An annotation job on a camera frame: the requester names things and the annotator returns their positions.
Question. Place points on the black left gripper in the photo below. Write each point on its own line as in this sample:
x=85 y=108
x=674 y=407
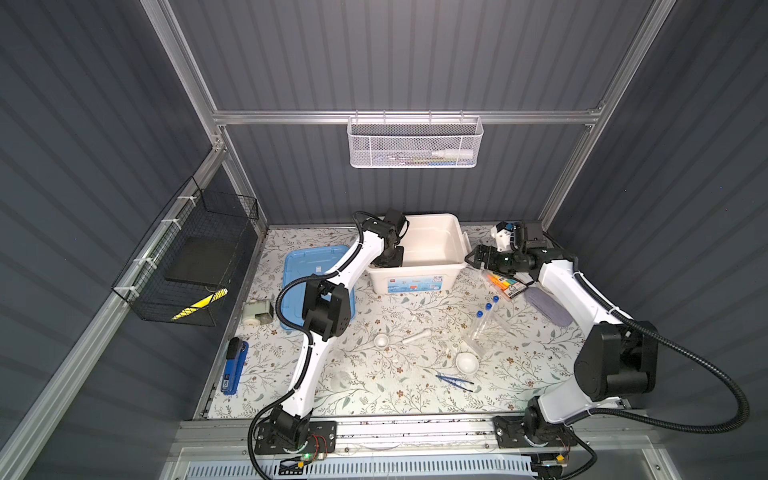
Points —
x=396 y=260

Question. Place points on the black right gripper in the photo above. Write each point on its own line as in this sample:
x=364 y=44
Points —
x=480 y=250

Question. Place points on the white plastic storage box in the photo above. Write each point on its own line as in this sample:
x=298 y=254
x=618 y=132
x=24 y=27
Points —
x=434 y=254

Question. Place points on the small white porcelain dish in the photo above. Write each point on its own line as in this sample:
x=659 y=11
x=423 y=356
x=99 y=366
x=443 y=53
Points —
x=381 y=341

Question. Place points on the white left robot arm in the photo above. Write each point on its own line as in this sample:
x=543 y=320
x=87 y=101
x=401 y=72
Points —
x=326 y=313

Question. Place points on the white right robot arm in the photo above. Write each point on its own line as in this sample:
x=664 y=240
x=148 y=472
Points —
x=615 y=360

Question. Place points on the highlighter marker pack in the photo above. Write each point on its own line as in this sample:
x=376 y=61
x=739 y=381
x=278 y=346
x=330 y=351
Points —
x=509 y=287

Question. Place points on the clear test tube rack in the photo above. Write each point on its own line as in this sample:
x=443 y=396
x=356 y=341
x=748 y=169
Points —
x=495 y=334

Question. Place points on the white pestle rod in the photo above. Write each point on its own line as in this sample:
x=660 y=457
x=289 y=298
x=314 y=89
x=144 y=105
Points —
x=426 y=333

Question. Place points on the blue tweezers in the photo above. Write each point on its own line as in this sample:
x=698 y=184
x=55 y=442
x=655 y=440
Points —
x=460 y=383

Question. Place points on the white wire wall basket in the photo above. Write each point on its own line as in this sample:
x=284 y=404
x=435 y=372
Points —
x=414 y=142

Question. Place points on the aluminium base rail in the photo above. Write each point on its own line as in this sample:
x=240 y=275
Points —
x=356 y=435

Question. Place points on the black wire wall basket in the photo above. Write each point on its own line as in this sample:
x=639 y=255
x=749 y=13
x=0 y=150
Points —
x=191 y=267

